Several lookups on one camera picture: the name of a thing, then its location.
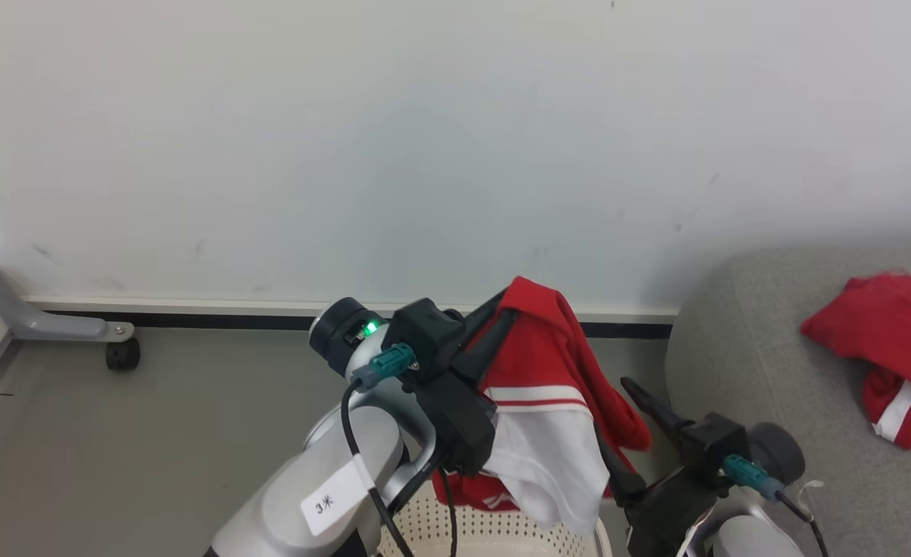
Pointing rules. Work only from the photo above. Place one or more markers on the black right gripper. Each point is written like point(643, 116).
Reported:
point(668, 510)

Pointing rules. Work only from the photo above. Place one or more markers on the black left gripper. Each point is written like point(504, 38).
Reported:
point(459, 425)

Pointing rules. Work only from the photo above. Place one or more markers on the red and white jersey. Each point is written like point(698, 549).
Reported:
point(548, 363)

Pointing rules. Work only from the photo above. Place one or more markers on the red shorts with white trim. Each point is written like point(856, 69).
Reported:
point(881, 325)

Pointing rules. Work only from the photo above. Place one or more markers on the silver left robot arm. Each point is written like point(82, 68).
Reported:
point(277, 503)

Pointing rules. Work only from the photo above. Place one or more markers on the grey fabric sofa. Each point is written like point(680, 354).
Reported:
point(780, 371)

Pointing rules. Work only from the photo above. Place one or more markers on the cream perforated laundry basket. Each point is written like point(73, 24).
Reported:
point(501, 538)

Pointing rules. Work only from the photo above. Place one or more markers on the white paper label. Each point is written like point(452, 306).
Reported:
point(331, 503)

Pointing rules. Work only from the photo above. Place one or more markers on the black and white baseboard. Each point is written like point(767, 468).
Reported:
point(192, 319)

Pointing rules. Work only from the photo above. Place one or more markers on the black caster wheel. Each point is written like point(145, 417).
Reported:
point(123, 354)

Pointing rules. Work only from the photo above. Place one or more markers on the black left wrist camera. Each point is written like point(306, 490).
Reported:
point(428, 333)

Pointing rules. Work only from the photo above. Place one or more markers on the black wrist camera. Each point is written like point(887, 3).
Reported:
point(428, 333)
point(710, 445)

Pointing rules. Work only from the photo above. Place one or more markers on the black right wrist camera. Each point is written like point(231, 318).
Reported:
point(710, 445)

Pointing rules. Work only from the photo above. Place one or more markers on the grey metal frame leg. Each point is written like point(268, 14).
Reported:
point(29, 319)

